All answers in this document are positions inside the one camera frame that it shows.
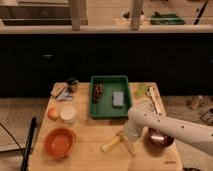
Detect white round container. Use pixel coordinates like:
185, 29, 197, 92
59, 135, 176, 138
60, 106, 77, 124

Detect long wooden utensil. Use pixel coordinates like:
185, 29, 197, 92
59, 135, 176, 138
148, 86, 162, 115

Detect green plastic tray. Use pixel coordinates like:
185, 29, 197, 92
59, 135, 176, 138
89, 75, 132, 119

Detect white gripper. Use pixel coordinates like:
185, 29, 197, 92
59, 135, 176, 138
123, 120, 143, 156

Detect blue sponge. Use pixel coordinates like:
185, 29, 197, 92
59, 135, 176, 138
112, 92, 124, 107

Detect folded cloth and papers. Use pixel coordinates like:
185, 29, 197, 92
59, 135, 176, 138
50, 84, 73, 101

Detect green object on shelf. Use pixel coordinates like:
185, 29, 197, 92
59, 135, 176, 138
150, 11, 185, 25

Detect yellow banana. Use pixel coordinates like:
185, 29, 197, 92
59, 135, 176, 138
100, 131, 124, 153

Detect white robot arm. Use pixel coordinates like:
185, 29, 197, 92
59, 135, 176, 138
123, 100, 213, 156

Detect orange fruit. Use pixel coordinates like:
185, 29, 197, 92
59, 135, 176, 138
47, 107, 59, 120

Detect dark grape bunch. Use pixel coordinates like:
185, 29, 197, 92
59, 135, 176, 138
92, 84, 104, 103

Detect orange red bowl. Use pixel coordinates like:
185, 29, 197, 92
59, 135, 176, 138
44, 127, 76, 159

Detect dark maroon bowl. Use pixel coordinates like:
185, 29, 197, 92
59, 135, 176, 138
146, 128, 174, 148

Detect black cable stand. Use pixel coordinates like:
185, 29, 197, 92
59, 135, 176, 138
21, 117, 37, 171

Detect light green fruit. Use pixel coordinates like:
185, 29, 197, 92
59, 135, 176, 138
135, 83, 147, 98

